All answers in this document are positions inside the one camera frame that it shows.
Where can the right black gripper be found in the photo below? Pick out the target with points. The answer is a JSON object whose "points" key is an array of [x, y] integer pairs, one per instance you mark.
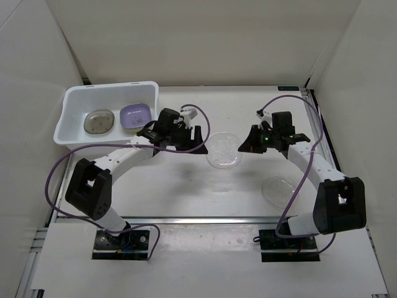
{"points": [[251, 144]]}

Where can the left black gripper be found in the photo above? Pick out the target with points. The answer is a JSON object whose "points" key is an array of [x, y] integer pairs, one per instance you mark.
{"points": [[190, 143]]}

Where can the clear textured plate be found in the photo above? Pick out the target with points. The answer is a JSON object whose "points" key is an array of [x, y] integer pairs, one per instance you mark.
{"points": [[277, 191], [223, 150]]}

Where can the green panda plate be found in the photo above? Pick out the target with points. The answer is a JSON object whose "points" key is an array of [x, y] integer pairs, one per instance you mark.
{"points": [[133, 130]]}

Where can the purple panda plate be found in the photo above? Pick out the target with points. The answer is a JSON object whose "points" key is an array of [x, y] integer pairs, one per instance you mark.
{"points": [[134, 116]]}

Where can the smoky clear plate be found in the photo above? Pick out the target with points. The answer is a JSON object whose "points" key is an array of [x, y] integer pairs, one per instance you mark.
{"points": [[99, 122]]}

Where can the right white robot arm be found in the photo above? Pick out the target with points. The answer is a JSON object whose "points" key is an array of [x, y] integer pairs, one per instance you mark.
{"points": [[340, 201]]}

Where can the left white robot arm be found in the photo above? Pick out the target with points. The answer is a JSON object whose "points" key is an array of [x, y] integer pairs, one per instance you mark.
{"points": [[90, 187]]}

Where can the white plastic bin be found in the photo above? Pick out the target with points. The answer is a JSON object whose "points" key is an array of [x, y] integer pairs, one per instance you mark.
{"points": [[79, 101]]}

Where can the aluminium frame rail right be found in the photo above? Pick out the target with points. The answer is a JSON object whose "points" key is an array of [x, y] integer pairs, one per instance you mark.
{"points": [[318, 126]]}

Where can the aluminium frame rail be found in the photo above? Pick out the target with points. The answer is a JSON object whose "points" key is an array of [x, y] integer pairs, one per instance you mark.
{"points": [[202, 220], [318, 126]]}

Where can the aluminium frame rail front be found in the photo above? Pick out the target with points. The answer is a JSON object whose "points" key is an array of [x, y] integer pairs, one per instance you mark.
{"points": [[202, 220]]}

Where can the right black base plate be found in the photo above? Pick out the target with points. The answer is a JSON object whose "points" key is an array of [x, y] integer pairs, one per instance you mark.
{"points": [[284, 250]]}

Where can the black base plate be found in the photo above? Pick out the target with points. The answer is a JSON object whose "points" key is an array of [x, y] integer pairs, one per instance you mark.
{"points": [[130, 246], [284, 250]]}

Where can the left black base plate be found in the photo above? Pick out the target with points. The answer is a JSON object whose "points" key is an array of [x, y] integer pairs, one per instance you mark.
{"points": [[130, 246]]}

